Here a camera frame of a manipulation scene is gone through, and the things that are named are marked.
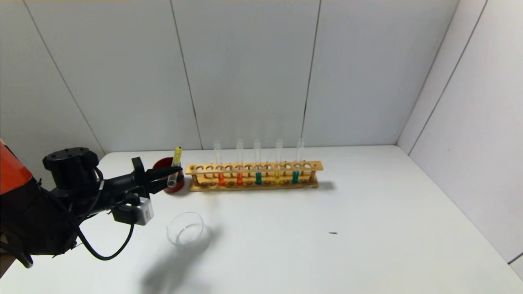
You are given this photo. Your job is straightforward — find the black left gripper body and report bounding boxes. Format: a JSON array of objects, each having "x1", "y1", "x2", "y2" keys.
[{"x1": 105, "y1": 156, "x2": 151, "y2": 200}]

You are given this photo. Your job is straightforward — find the yellow pigment glass test tube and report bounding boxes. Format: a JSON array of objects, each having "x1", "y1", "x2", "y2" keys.
[
  {"x1": 275, "y1": 139, "x2": 283, "y2": 184},
  {"x1": 167, "y1": 147, "x2": 183, "y2": 188}
]

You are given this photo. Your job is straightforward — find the red pigment glass test tube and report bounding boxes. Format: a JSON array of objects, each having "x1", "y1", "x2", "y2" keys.
[
  {"x1": 236, "y1": 139, "x2": 244, "y2": 186},
  {"x1": 214, "y1": 140, "x2": 226, "y2": 187}
]

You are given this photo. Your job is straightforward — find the wooden test tube rack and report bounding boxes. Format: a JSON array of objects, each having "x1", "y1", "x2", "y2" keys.
[{"x1": 186, "y1": 161, "x2": 323, "y2": 192}]

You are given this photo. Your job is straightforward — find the teal pigment glass test tube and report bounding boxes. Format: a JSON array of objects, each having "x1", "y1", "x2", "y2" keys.
[
  {"x1": 254, "y1": 139, "x2": 262, "y2": 185},
  {"x1": 292, "y1": 138, "x2": 305, "y2": 184}
]

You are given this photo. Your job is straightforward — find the dark red cup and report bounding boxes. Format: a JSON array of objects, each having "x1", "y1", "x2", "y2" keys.
[{"x1": 153, "y1": 157, "x2": 185, "y2": 194}]

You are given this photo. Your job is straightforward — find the clear glass beaker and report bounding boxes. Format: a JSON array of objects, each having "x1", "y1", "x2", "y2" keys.
[{"x1": 166, "y1": 212, "x2": 206, "y2": 247}]

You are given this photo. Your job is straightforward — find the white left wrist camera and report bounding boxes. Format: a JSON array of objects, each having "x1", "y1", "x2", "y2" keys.
[{"x1": 111, "y1": 198, "x2": 155, "y2": 226}]

